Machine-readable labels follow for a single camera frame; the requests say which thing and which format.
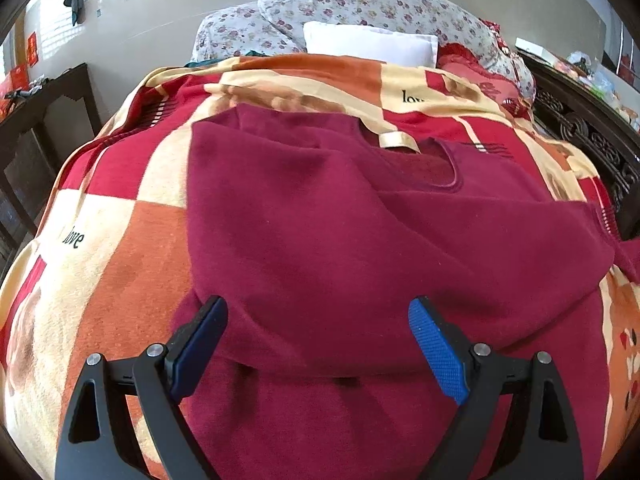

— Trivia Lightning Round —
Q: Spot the pile of plastic-wrapped goods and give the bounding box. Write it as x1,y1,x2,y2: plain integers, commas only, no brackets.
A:
555,50,640,131

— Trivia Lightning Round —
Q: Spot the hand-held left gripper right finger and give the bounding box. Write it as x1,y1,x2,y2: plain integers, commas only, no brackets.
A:
407,296,585,480

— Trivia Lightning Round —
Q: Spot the red cardboard box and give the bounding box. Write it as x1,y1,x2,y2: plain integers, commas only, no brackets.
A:
0,65,28,118

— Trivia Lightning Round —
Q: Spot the dark wooden side table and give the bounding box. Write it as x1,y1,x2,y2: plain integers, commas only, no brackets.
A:
0,62,103,281

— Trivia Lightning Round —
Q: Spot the small floral pillow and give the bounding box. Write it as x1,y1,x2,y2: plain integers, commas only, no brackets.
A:
191,4,307,63

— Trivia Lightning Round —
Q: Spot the red lace cushion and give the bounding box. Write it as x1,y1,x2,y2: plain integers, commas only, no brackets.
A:
437,42,536,121

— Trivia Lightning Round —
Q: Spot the maroon knit sweater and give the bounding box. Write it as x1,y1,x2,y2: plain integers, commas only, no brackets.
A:
170,102,640,480

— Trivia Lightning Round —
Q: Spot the large floral quilt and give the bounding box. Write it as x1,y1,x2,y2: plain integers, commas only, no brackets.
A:
257,0,537,103

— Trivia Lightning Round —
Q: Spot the red orange checkered blanket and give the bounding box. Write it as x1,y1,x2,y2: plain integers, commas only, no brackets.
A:
0,54,640,480

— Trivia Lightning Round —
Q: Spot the dark carved wooden headboard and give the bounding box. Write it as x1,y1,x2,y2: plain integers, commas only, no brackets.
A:
515,50,640,241

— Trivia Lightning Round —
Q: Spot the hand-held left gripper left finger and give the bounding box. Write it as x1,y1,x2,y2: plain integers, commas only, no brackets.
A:
54,295,230,480

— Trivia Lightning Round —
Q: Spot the teal cloth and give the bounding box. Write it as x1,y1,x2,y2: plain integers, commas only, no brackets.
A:
184,50,271,68

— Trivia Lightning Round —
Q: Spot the white flat box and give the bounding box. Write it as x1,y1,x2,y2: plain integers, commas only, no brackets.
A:
515,37,561,66

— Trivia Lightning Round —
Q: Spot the white pillow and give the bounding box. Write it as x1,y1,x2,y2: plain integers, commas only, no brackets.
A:
303,21,439,67

